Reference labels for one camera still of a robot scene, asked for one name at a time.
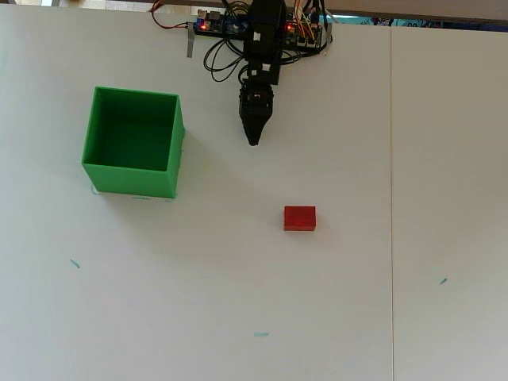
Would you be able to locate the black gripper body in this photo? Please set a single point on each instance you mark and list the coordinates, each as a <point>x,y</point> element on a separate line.
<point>257,97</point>

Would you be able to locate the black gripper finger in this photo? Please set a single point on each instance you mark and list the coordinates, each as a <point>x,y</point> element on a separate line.
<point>250,127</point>
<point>263,122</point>

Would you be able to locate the red block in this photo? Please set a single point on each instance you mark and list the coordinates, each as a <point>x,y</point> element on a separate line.
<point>299,217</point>

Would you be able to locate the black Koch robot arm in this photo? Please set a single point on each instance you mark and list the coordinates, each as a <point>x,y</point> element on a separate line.
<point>264,24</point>

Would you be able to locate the green open bin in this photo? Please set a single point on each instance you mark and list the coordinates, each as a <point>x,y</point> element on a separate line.
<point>131,180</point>

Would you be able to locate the blue controller circuit board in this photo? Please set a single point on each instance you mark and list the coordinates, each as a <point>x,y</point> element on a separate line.
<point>232,25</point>

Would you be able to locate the grey tape strip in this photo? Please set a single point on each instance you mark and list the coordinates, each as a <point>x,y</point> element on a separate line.
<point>190,39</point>

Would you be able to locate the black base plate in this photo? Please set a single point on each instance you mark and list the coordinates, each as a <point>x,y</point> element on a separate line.
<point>222,35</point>

